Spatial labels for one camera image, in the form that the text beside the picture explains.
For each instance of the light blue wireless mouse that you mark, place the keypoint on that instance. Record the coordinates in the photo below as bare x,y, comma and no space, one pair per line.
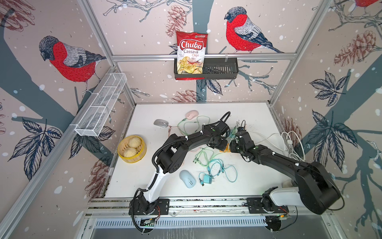
187,178

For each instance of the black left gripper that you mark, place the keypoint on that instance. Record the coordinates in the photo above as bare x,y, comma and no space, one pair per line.
225,142

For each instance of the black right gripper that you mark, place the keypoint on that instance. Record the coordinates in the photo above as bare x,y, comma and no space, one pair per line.
232,144

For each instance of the teal USB charger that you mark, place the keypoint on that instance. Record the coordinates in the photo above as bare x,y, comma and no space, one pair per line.
206,179

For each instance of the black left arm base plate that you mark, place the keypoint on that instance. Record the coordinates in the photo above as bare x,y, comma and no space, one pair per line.
140,207

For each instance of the yellow bamboo steamer basket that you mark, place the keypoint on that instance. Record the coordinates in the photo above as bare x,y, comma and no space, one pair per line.
142,149

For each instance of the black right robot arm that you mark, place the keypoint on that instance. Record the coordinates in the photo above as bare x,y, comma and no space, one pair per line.
314,187

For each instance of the white steamed bun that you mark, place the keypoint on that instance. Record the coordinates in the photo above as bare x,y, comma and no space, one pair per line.
130,152
134,142

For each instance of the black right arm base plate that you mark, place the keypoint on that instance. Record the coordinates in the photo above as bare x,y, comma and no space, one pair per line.
260,205

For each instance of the white wire wall shelf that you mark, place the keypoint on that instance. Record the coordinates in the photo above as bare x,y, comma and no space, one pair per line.
97,113

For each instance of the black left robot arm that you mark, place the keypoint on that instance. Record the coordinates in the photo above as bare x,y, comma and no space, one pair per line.
169,158

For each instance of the Chuba cassava chips bag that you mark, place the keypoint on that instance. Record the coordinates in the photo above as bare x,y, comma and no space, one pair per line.
191,50

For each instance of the aluminium front rail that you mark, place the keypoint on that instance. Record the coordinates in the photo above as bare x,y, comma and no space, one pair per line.
186,212

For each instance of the orange power strip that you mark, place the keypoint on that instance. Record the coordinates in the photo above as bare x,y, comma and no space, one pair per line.
227,149

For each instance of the aluminium frame corner post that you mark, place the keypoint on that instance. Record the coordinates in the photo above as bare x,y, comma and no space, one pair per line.
99,35

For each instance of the silver wireless mouse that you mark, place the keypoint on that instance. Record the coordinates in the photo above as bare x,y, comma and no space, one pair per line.
161,123

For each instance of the black wire wall basket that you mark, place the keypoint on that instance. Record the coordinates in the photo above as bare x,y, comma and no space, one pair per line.
213,69

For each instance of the pink wireless mouse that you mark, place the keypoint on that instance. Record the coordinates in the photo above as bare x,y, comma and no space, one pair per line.
191,114

